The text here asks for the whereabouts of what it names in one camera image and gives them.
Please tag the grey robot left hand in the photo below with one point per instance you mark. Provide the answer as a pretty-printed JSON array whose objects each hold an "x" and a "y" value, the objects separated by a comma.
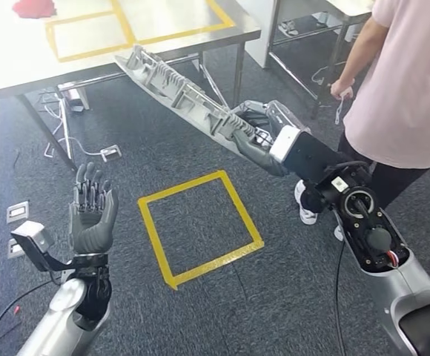
[{"x": 92, "y": 231}]

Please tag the yellow floor tape square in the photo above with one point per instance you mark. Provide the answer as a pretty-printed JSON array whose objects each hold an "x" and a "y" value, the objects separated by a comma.
[{"x": 155, "y": 241}]

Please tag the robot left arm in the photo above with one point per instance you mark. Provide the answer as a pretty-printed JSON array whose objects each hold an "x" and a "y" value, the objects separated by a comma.
[{"x": 57, "y": 319}]

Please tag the red mesh cap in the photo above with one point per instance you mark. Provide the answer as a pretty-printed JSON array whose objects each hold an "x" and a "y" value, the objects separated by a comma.
[{"x": 33, "y": 7}]

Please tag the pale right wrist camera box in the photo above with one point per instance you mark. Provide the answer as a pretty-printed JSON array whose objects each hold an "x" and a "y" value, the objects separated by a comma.
[{"x": 287, "y": 142}]

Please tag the person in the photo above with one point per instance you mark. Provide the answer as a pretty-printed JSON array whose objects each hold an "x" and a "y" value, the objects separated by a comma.
[{"x": 404, "y": 98}]

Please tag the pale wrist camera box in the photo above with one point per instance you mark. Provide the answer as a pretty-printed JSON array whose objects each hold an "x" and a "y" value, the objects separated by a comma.
[
  {"x": 33, "y": 236},
  {"x": 287, "y": 142}
]

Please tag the grey sandal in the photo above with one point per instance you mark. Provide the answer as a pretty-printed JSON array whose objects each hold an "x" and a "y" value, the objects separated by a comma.
[
  {"x": 320, "y": 19},
  {"x": 288, "y": 28}
]

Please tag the steel workbench table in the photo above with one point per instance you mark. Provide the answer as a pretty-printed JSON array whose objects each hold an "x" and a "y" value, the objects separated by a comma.
[{"x": 22, "y": 59}]

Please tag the white power adapter box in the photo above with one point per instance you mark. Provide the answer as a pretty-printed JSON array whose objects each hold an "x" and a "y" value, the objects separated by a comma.
[{"x": 75, "y": 100}]

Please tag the white partition panel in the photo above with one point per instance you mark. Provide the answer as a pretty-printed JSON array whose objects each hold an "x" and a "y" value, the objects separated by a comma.
[{"x": 256, "y": 29}]

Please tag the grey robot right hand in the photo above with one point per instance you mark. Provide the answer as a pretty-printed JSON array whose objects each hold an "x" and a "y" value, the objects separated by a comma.
[{"x": 259, "y": 155}]

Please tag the silver plastic wheel hubcap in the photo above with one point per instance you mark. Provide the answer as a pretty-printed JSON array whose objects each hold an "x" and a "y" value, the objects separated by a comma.
[{"x": 185, "y": 98}]

